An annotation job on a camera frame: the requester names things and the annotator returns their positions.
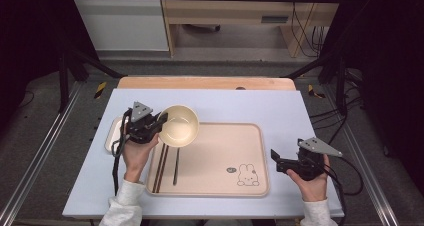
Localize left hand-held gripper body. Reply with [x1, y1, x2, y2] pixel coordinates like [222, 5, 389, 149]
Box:
[124, 101, 158, 145]

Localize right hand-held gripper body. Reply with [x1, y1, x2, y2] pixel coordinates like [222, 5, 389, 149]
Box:
[296, 137, 344, 182]

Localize cream bowl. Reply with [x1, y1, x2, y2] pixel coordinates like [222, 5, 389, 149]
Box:
[157, 104, 200, 149]

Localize cream square plate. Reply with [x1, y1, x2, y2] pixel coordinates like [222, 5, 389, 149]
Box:
[104, 116, 128, 155]

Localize metal spoon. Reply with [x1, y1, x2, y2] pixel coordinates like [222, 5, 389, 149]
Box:
[172, 147, 181, 187]

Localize beige tray with rabbit print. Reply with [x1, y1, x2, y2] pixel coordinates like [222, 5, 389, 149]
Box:
[145, 121, 270, 198]

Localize person's right hand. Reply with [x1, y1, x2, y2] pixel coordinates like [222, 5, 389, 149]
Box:
[286, 155, 331, 203]

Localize person's left hand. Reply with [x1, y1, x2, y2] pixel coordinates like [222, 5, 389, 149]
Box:
[121, 132, 161, 184]

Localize wooden table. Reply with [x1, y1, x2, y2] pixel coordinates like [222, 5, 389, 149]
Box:
[117, 75, 297, 91]

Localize yellow black tape strip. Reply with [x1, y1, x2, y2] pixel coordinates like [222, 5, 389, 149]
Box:
[94, 81, 108, 100]
[307, 84, 326, 99]

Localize white table board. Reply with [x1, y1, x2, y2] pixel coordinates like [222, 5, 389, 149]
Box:
[62, 88, 345, 219]

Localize white cabinet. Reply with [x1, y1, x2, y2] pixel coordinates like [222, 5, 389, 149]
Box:
[66, 0, 170, 52]

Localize grey desk label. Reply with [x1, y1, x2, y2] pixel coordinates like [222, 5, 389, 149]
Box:
[260, 15, 290, 24]

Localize black curtain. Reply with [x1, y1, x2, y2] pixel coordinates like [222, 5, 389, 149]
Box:
[0, 0, 98, 130]
[323, 0, 424, 197]

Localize light wooden desk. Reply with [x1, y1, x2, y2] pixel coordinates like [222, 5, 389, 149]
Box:
[159, 0, 346, 58]

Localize bundle of black floor cables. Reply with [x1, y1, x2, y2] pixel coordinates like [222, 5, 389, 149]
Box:
[309, 69, 365, 139]

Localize right hand-held gripper black cable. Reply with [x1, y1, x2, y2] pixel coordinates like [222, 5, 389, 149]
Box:
[321, 155, 364, 226]

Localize aluminium floor rail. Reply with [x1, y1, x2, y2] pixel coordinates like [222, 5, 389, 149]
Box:
[324, 85, 401, 226]
[0, 81, 84, 226]

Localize black metal frame stand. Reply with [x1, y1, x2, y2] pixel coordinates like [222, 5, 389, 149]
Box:
[58, 47, 125, 113]
[284, 50, 349, 116]

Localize hanging black desk cables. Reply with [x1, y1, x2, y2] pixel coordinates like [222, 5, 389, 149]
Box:
[290, 1, 329, 58]

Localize thin black floor cable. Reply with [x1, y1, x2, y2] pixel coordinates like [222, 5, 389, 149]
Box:
[19, 90, 35, 109]

